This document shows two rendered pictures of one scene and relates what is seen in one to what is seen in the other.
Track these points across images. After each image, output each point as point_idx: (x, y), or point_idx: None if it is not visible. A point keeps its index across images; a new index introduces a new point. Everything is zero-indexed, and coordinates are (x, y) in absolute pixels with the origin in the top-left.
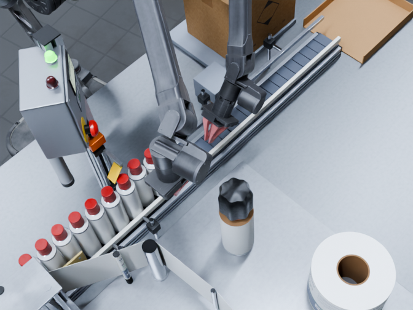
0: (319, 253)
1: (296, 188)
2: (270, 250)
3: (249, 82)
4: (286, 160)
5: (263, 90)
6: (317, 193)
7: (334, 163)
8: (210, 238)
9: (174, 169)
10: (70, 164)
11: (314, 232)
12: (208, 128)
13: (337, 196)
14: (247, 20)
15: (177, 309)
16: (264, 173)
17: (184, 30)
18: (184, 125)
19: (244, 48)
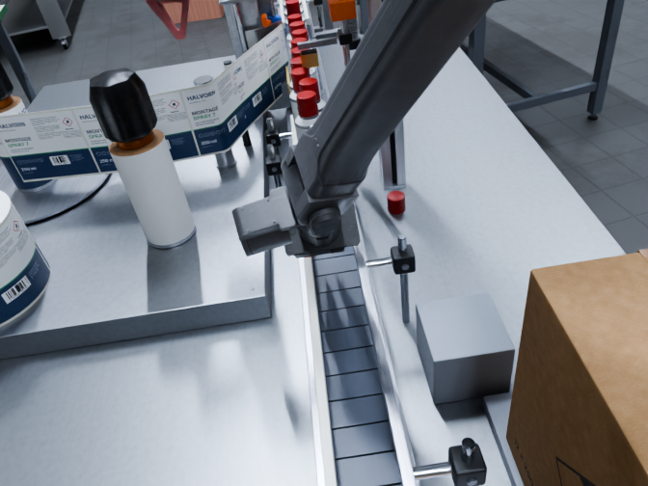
0: (3, 208)
1: (163, 363)
2: (122, 254)
3: (281, 212)
4: (219, 383)
5: (245, 230)
6: (123, 384)
7: (127, 453)
8: (206, 212)
9: None
10: (464, 162)
11: (74, 309)
12: None
13: (86, 407)
14: (328, 110)
15: (178, 163)
16: (233, 338)
17: None
18: None
19: (299, 140)
